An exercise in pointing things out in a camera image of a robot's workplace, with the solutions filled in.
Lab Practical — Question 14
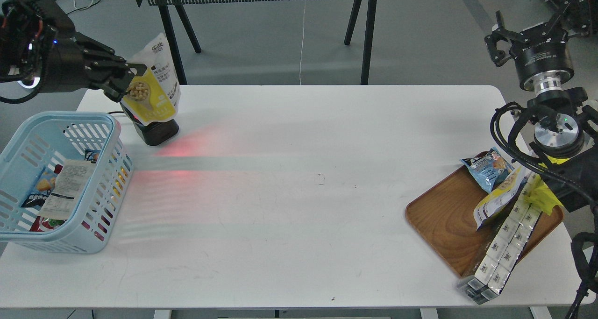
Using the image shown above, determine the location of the long white boxed snack pack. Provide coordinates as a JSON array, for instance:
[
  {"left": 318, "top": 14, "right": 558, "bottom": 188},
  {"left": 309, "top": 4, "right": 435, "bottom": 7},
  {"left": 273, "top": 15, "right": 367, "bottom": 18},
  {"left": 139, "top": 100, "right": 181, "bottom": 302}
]
[{"left": 457, "top": 173, "right": 542, "bottom": 305}]

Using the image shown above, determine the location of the light blue plastic basket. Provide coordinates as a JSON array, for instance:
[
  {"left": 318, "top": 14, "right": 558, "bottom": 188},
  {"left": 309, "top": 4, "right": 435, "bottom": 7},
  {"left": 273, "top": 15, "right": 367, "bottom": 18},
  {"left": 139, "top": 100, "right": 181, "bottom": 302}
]
[{"left": 0, "top": 111, "right": 133, "bottom": 254}]

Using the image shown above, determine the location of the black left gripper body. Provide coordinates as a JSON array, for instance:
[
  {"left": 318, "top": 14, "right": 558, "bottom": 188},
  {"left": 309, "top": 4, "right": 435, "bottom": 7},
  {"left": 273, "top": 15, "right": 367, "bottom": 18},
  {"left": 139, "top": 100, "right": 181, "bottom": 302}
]
[{"left": 1, "top": 1, "right": 109, "bottom": 95}]

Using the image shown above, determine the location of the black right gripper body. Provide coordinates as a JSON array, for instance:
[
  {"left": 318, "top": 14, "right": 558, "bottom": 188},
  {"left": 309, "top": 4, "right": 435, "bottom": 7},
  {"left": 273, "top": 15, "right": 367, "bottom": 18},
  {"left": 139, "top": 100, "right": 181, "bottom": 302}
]
[{"left": 510, "top": 29, "right": 575, "bottom": 92}]

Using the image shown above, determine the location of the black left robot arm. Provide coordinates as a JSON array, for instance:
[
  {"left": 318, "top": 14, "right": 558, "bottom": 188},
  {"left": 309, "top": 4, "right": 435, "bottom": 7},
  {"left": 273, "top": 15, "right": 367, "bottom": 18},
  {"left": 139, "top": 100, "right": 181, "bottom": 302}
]
[{"left": 0, "top": 0, "right": 147, "bottom": 104}]

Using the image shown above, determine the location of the blue snack bag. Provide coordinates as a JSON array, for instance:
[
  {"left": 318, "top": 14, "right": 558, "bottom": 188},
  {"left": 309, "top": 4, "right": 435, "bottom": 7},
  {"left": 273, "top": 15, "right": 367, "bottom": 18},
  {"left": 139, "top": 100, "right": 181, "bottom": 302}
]
[{"left": 460, "top": 147, "right": 514, "bottom": 193}]

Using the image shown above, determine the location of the black barcode scanner red window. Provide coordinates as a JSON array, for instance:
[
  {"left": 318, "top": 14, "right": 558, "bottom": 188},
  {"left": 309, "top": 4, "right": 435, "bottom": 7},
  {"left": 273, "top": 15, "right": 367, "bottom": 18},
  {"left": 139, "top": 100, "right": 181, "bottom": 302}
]
[{"left": 120, "top": 103, "right": 179, "bottom": 146}]

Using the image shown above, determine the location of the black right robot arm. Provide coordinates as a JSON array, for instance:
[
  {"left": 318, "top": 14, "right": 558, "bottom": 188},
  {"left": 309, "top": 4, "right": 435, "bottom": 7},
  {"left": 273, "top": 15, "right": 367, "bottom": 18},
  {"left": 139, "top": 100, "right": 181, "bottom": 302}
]
[{"left": 484, "top": 0, "right": 598, "bottom": 215}]

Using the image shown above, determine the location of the white hanging cable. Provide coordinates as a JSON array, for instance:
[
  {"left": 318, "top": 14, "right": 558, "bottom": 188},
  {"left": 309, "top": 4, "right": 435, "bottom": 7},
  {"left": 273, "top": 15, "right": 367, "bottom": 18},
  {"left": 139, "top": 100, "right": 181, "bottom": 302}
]
[{"left": 299, "top": 0, "right": 306, "bottom": 85}]

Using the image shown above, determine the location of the red snack bag in basket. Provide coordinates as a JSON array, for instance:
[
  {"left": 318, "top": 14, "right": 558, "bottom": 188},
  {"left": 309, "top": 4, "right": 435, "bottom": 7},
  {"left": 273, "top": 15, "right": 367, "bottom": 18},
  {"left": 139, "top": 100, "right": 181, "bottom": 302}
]
[{"left": 28, "top": 215, "right": 65, "bottom": 232}]

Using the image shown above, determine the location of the yellow white snack pouch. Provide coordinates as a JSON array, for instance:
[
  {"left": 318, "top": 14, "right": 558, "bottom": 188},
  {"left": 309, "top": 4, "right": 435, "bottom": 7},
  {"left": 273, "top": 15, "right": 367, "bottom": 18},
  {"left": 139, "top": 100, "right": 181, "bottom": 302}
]
[{"left": 121, "top": 33, "right": 181, "bottom": 126}]

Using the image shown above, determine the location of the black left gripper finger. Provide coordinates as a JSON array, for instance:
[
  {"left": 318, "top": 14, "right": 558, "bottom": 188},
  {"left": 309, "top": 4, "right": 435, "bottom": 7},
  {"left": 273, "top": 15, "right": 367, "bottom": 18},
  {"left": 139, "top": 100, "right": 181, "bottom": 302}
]
[
  {"left": 87, "top": 46, "right": 147, "bottom": 77},
  {"left": 100, "top": 74, "right": 136, "bottom": 103}
]

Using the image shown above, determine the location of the blue chips bag in basket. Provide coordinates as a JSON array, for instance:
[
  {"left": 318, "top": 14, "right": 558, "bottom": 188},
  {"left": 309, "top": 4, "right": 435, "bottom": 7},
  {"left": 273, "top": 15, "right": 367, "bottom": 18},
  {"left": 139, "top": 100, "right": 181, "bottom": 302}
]
[{"left": 21, "top": 164, "right": 63, "bottom": 210}]

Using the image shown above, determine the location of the brown wooden tray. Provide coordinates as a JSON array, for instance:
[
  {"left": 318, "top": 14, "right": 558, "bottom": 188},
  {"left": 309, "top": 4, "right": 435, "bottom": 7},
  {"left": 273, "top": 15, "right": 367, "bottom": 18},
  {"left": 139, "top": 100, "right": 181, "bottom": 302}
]
[{"left": 405, "top": 151, "right": 563, "bottom": 277}]

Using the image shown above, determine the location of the yellow silver snack pouch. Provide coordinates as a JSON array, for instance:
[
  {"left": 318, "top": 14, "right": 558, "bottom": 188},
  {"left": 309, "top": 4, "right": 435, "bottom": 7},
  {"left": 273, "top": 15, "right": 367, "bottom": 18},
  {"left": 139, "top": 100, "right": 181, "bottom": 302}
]
[{"left": 473, "top": 167, "right": 529, "bottom": 230}]

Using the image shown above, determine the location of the white snack packet in basket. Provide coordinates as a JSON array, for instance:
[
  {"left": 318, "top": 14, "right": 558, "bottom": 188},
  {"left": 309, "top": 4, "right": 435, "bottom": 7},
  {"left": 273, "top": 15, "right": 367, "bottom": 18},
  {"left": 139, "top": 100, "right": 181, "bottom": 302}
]
[{"left": 38, "top": 159, "right": 96, "bottom": 220}]

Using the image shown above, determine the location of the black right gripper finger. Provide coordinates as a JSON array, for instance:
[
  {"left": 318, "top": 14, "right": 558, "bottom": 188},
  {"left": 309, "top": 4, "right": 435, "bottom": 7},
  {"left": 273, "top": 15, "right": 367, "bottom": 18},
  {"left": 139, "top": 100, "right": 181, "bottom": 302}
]
[
  {"left": 484, "top": 11, "right": 519, "bottom": 67},
  {"left": 540, "top": 0, "right": 597, "bottom": 37}
]

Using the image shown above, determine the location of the yellow cartoon snack pack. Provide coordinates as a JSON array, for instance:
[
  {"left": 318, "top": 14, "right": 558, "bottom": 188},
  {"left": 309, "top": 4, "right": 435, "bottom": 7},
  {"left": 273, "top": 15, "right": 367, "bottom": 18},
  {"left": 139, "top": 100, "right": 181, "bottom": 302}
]
[{"left": 523, "top": 172, "right": 564, "bottom": 215}]

